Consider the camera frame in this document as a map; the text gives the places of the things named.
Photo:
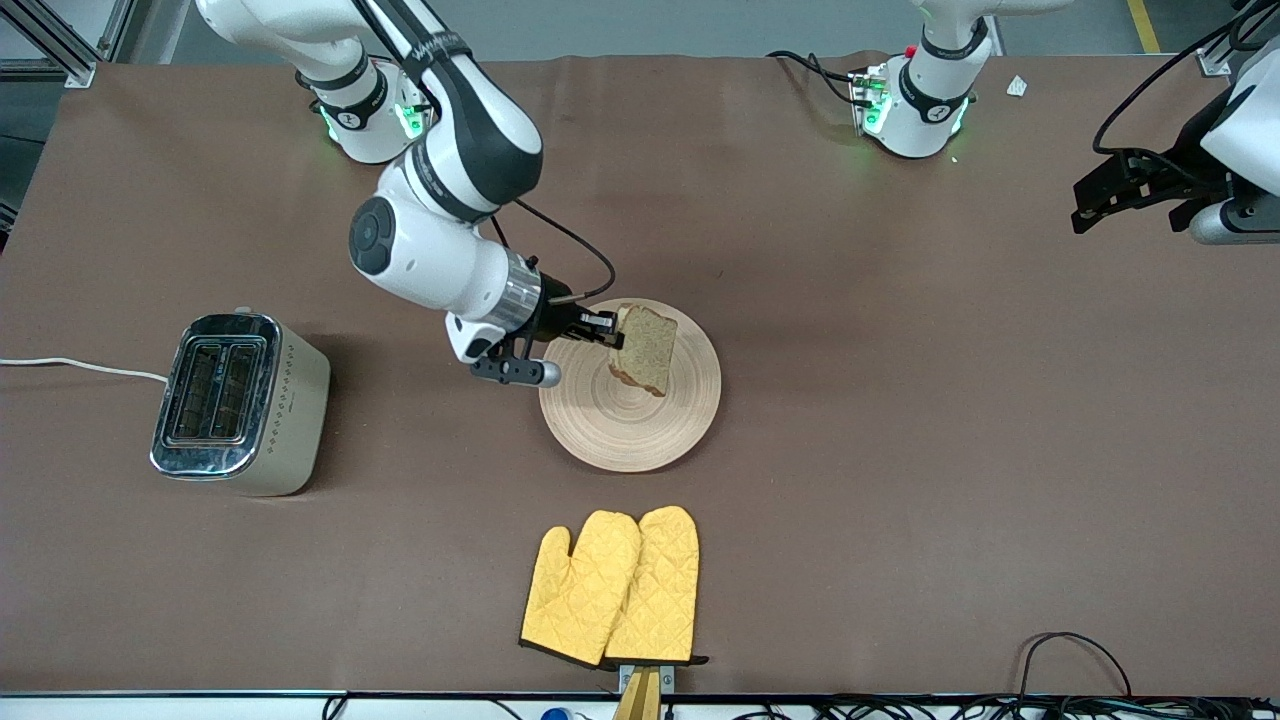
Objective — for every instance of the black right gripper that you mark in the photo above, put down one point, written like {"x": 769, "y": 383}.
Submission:
{"x": 556, "y": 313}

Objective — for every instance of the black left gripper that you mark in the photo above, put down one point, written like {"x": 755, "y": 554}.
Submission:
{"x": 1182, "y": 172}

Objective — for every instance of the brown toast slice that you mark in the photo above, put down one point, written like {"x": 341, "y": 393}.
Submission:
{"x": 645, "y": 350}

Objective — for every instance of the round wooden plate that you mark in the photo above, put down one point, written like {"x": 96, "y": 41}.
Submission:
{"x": 620, "y": 435}

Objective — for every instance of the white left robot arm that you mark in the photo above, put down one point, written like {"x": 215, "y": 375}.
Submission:
{"x": 925, "y": 120}

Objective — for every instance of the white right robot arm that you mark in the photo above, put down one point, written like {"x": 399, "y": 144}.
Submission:
{"x": 430, "y": 250}

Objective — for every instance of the small white paper scrap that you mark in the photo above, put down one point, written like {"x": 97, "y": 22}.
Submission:
{"x": 1017, "y": 86}

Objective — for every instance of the yellow quilted oven mitt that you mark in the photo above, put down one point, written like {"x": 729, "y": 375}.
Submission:
{"x": 665, "y": 590}
{"x": 580, "y": 590}

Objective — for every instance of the beige and chrome toaster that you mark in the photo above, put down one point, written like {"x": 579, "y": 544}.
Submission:
{"x": 290, "y": 420}

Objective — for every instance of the brown table cover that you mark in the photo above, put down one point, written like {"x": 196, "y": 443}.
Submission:
{"x": 900, "y": 550}

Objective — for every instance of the wooden stick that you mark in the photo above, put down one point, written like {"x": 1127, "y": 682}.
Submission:
{"x": 638, "y": 700}

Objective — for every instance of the aluminium frame profile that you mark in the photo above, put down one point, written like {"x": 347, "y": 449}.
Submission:
{"x": 1215, "y": 60}
{"x": 60, "y": 45}

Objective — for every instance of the small metal bracket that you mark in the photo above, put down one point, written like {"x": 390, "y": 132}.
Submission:
{"x": 668, "y": 678}

